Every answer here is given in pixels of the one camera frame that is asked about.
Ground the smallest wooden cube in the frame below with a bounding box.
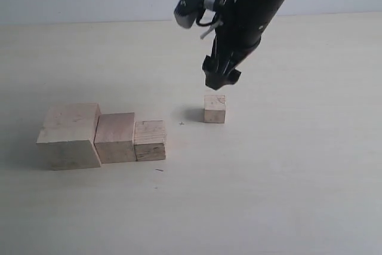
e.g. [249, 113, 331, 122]
[204, 95, 226, 124]

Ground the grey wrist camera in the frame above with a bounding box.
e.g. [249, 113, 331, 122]
[174, 0, 206, 29]

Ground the third largest wooden cube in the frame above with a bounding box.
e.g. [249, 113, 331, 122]
[134, 120, 167, 161]

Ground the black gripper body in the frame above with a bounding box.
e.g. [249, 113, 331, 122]
[212, 0, 284, 58]

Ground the second largest wooden cube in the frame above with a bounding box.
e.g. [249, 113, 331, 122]
[94, 112, 137, 164]

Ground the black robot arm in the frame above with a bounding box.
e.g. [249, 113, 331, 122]
[202, 0, 284, 90]

